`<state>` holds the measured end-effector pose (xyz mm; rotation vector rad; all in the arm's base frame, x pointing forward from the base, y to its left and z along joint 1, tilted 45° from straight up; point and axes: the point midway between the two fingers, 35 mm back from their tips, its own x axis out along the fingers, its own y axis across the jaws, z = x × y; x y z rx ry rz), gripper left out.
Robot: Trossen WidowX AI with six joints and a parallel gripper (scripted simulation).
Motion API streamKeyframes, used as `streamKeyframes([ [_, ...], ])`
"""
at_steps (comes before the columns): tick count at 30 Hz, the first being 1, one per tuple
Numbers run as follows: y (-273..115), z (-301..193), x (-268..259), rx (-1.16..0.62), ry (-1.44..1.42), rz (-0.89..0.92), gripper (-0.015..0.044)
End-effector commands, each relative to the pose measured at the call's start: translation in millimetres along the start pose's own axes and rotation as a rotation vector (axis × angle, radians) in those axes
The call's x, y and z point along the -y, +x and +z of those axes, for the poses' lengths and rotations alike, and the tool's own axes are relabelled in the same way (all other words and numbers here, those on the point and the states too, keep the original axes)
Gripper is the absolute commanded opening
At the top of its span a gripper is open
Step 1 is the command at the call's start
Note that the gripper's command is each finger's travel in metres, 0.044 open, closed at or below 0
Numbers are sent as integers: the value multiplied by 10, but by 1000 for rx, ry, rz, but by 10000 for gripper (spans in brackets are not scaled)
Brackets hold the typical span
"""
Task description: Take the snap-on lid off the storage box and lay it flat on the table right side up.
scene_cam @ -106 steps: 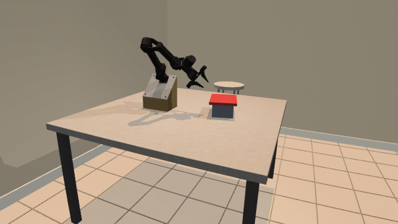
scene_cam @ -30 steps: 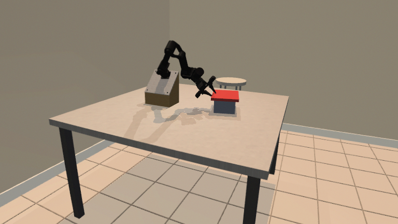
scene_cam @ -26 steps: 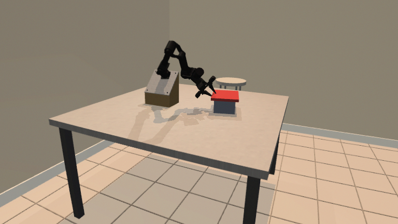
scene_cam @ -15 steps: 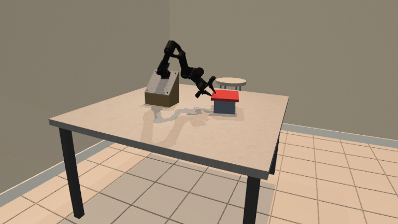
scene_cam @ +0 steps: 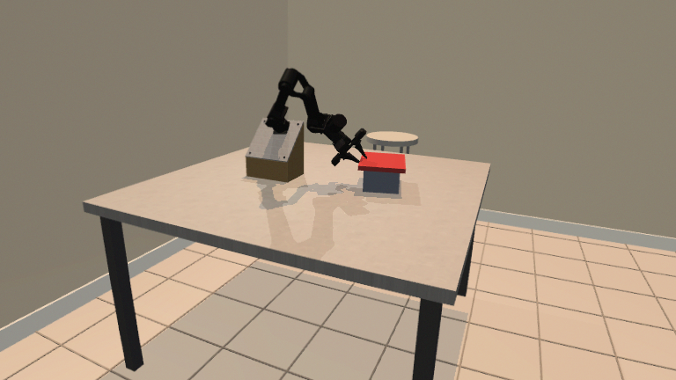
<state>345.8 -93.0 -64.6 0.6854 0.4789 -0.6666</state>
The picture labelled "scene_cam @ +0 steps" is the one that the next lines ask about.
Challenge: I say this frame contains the red lid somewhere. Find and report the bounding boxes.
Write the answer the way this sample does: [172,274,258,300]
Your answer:
[358,152,406,173]

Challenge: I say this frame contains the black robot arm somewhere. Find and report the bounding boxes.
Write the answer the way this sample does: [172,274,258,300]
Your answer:
[265,69,352,155]

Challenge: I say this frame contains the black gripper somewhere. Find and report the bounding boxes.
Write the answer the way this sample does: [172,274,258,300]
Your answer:
[331,128,367,166]

